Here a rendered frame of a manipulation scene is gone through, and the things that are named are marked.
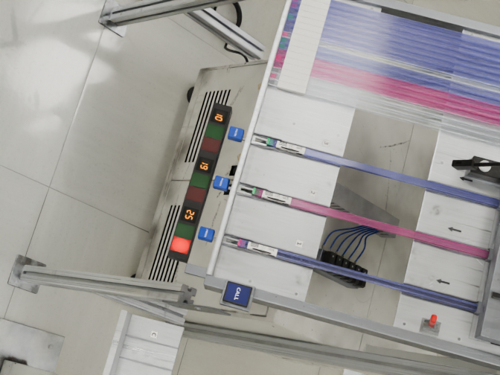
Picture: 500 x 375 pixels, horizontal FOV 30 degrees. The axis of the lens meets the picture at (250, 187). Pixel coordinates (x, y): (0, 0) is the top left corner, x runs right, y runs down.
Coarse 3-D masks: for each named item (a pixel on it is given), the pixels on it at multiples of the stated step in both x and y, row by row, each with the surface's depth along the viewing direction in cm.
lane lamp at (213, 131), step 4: (208, 124) 195; (212, 124) 195; (208, 128) 195; (212, 128) 195; (216, 128) 195; (220, 128) 195; (224, 128) 195; (208, 132) 194; (212, 132) 194; (216, 132) 194; (220, 132) 194; (208, 136) 194; (212, 136) 194; (216, 136) 194; (220, 136) 194
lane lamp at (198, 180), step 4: (192, 176) 192; (196, 176) 192; (200, 176) 192; (204, 176) 192; (208, 176) 192; (192, 180) 192; (196, 180) 192; (200, 180) 192; (204, 180) 192; (208, 180) 192; (192, 184) 192; (196, 184) 192; (200, 184) 192; (204, 184) 192; (204, 188) 191
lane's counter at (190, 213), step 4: (184, 208) 190; (188, 208) 190; (192, 208) 190; (184, 212) 190; (188, 212) 190; (192, 212) 190; (196, 212) 190; (184, 216) 190; (188, 216) 190; (192, 216) 190; (196, 216) 190; (184, 220) 190; (188, 220) 190; (192, 220) 190
